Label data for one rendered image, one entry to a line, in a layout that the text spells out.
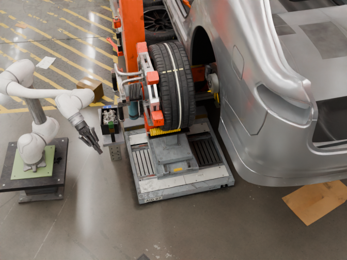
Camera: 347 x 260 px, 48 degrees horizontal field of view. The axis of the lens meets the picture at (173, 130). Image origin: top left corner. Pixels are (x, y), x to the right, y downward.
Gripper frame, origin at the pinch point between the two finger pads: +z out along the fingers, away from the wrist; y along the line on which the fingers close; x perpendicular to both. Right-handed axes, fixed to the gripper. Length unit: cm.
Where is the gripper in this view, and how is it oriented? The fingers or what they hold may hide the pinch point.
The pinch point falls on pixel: (98, 149)
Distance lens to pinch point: 254.9
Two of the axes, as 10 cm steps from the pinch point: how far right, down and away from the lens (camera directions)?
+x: 2.3, -2.9, 9.3
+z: 5.7, 8.1, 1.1
